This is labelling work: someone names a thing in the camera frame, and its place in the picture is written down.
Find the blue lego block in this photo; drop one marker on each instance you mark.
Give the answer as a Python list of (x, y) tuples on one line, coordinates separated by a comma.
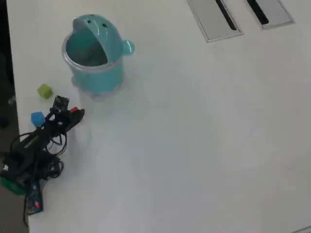
[(37, 119)]

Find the teal whale-shaped bin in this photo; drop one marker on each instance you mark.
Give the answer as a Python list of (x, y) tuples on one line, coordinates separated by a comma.
[(97, 77)]

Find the red lego block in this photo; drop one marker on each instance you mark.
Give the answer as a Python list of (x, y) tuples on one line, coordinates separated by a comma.
[(74, 110)]

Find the green table clamp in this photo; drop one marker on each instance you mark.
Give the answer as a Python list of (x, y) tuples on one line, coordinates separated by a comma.
[(11, 185)]

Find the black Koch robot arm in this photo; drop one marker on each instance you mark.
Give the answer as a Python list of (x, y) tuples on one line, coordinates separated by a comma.
[(29, 143)]

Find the blue controller circuit board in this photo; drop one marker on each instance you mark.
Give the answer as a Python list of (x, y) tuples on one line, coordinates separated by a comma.
[(34, 201)]

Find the green lego block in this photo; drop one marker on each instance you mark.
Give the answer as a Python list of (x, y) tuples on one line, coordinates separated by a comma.
[(45, 91)]

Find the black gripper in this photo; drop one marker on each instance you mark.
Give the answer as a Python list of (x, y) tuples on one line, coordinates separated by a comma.
[(59, 122)]

